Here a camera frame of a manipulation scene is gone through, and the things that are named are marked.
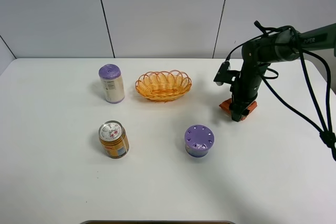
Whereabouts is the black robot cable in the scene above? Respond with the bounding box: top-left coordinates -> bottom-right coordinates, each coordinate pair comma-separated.
225,20 -> 336,162

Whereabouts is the orange drink can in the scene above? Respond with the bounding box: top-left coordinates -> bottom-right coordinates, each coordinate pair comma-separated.
98,120 -> 130,159

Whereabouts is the purple lidded round container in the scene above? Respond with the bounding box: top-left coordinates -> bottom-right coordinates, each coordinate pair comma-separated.
184,125 -> 215,157

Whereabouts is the purple-capped cream cylinder roll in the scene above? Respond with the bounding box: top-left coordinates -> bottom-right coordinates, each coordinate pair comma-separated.
98,64 -> 125,104

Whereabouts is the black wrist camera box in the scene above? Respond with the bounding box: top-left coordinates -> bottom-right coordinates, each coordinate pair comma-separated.
214,60 -> 238,86

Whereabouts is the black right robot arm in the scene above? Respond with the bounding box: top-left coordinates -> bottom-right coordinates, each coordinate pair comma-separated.
229,21 -> 335,122

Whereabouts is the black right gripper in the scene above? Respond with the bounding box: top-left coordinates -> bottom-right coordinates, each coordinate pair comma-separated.
230,62 -> 270,122

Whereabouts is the orange waffle slice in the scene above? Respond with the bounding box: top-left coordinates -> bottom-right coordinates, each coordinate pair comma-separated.
219,98 -> 257,122

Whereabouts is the orange woven wicker basket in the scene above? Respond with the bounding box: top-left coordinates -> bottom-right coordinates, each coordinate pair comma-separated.
135,70 -> 192,102

